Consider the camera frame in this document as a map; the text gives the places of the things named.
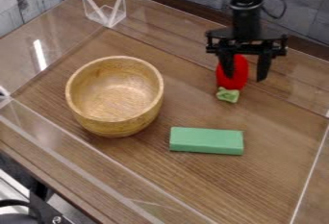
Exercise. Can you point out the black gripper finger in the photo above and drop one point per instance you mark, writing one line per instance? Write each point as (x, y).
(226, 60)
(264, 65)

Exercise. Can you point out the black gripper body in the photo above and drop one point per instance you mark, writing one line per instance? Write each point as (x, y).
(224, 43)

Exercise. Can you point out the red plush strawberry toy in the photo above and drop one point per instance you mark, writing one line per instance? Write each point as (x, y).
(229, 87)

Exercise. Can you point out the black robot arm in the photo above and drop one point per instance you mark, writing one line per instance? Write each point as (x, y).
(246, 18)

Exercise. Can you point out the green rectangular sponge block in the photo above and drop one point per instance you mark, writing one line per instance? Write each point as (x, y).
(210, 141)

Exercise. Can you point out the wooden bowl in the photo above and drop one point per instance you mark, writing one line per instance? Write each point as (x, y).
(115, 95)

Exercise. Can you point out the clear acrylic tray enclosure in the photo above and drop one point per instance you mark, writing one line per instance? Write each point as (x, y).
(130, 180)

